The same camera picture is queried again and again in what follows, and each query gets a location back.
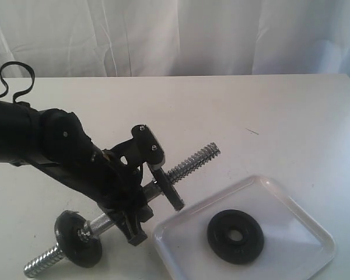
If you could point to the chrome spinlock collar nut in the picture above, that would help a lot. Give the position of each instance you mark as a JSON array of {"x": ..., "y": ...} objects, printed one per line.
[{"x": 84, "y": 234}]

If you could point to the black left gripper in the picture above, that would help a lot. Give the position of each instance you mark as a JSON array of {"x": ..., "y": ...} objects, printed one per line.
[{"x": 115, "y": 188}]

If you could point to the white backdrop curtain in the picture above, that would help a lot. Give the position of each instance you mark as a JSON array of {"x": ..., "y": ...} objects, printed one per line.
[{"x": 166, "y": 38}]

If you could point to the chrome threaded dumbbell bar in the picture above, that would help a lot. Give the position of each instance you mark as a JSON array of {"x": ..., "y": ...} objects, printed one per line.
[{"x": 104, "y": 222}]

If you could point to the black weight plate far end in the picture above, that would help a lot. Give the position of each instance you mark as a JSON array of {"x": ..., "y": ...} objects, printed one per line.
[{"x": 167, "y": 188}]

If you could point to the black weight plate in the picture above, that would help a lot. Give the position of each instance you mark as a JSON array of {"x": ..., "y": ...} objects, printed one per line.
[
  {"x": 85, "y": 252},
  {"x": 235, "y": 237}
]

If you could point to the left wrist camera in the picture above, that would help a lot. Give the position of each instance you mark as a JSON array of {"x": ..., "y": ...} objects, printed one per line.
[{"x": 142, "y": 148}]

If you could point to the white plastic tray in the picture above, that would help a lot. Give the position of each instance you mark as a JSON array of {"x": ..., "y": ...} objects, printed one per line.
[{"x": 295, "y": 247}]

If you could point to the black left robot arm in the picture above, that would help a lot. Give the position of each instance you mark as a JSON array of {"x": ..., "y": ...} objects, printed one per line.
[{"x": 53, "y": 141}]

